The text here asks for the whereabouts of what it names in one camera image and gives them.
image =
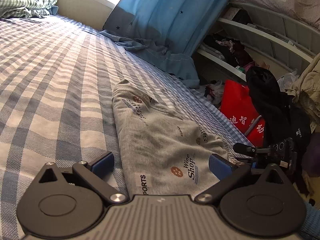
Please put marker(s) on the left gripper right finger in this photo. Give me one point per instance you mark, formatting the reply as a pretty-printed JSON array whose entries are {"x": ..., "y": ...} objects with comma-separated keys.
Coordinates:
[{"x": 230, "y": 177}]

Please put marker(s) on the blue star curtain right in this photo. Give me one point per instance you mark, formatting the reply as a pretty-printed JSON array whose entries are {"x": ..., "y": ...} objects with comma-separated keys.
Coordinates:
[{"x": 164, "y": 33}]

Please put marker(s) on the green checked folded quilt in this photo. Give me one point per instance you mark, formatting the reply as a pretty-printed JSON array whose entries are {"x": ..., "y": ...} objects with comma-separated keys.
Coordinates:
[{"x": 28, "y": 8}]

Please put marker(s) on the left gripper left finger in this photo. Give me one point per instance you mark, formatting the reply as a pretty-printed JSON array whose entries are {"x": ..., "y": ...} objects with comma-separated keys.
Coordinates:
[{"x": 92, "y": 174}]

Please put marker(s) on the beige jacket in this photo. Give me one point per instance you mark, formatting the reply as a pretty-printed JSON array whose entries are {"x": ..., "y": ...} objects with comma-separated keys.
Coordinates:
[{"x": 305, "y": 90}]

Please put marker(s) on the white shelf unit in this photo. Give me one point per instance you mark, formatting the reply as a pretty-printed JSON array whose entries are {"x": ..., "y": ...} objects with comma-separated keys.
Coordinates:
[{"x": 290, "y": 44}]

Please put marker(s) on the black hanging garment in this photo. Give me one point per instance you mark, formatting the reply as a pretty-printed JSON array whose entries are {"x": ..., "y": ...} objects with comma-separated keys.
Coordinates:
[{"x": 282, "y": 118}]

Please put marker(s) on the blue checked bed sheet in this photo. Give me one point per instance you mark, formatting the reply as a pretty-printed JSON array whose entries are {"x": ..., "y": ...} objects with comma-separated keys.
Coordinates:
[{"x": 57, "y": 79}]

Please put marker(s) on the dark clothes on shelf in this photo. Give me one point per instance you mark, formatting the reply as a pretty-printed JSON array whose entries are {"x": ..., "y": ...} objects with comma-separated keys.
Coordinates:
[{"x": 233, "y": 51}]

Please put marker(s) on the purple ball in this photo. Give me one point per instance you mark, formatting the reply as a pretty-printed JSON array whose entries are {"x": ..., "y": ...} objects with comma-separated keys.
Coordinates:
[{"x": 312, "y": 157}]

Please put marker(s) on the grey printed pants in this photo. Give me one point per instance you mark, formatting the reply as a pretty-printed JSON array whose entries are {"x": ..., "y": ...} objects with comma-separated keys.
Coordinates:
[{"x": 162, "y": 153}]

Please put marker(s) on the red bag with characters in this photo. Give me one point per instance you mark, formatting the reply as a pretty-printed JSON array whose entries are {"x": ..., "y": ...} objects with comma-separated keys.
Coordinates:
[{"x": 237, "y": 106}]

